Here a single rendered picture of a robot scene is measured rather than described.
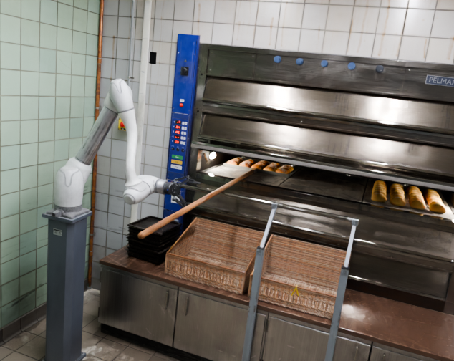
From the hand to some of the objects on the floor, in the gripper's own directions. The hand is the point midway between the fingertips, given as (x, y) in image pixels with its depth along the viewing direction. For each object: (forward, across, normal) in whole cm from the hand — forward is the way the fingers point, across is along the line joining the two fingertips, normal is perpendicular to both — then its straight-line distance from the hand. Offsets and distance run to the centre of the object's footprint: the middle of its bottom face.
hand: (196, 194), depth 259 cm
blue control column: (-39, +119, -152) cm, 197 cm away
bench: (+54, +118, -29) cm, 133 cm away
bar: (+36, +118, -8) cm, 124 cm away
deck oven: (+58, +118, -152) cm, 201 cm away
